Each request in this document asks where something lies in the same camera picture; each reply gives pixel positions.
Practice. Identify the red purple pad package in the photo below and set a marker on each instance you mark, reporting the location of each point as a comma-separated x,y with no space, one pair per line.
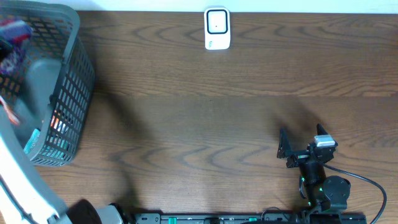
16,35

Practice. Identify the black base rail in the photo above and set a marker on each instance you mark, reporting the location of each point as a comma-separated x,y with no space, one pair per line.
272,217

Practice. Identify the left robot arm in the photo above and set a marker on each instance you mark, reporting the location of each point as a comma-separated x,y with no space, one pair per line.
26,198

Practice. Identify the teal snack wrapper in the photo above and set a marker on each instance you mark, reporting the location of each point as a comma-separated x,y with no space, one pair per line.
32,141

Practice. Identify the grey plastic mesh basket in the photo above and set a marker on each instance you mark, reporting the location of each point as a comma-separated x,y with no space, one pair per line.
52,89

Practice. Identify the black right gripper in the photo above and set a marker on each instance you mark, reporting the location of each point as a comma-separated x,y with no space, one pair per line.
301,155

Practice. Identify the orange brown snack bag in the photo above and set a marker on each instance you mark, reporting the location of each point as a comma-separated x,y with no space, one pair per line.
10,114

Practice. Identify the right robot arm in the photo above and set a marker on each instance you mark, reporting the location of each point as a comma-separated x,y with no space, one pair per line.
327,196

